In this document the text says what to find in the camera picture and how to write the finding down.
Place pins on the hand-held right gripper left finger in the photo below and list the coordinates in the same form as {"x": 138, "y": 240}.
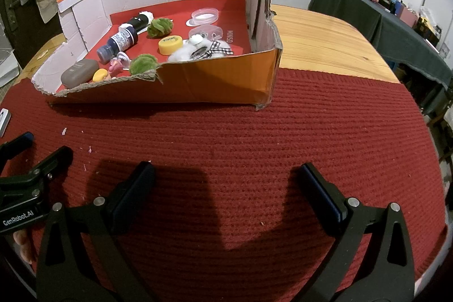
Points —
{"x": 136, "y": 192}

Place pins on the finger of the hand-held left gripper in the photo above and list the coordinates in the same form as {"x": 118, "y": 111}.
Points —
{"x": 16, "y": 144}
{"x": 53, "y": 160}

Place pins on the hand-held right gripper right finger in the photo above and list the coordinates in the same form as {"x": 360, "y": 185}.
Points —
{"x": 320, "y": 196}

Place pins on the grey eyeshadow case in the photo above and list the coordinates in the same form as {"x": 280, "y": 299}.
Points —
{"x": 78, "y": 72}

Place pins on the yellow rubber toy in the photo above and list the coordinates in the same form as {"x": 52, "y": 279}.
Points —
{"x": 99, "y": 75}

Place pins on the pink figurine toy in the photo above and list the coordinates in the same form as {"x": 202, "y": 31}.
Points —
{"x": 116, "y": 66}

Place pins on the green yarn pompom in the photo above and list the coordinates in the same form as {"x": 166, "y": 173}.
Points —
{"x": 141, "y": 65}
{"x": 159, "y": 26}

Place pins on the orange cardboard box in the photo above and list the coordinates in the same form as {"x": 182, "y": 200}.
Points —
{"x": 212, "y": 82}

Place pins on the dark blue bottle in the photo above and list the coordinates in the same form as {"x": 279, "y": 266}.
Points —
{"x": 118, "y": 42}

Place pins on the yellow round jar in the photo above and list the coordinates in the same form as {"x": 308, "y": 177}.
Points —
{"x": 170, "y": 45}

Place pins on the black and white cloth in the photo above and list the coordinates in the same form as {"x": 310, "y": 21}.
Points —
{"x": 138, "y": 22}

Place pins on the small clear square box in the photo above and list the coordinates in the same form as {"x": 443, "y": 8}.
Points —
{"x": 205, "y": 32}

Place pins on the clear round container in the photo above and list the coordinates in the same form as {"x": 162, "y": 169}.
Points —
{"x": 204, "y": 16}

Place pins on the person's left hand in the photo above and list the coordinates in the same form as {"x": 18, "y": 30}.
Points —
{"x": 23, "y": 245}

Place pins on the white charging pad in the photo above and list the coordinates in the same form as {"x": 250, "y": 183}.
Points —
{"x": 3, "y": 121}

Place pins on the red knitted mat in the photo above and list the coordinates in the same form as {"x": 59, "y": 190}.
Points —
{"x": 247, "y": 132}

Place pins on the beige hanging organizer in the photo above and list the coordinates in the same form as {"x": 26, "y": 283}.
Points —
{"x": 51, "y": 6}

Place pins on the dark green covered table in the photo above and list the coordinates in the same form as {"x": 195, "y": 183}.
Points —
{"x": 371, "y": 19}

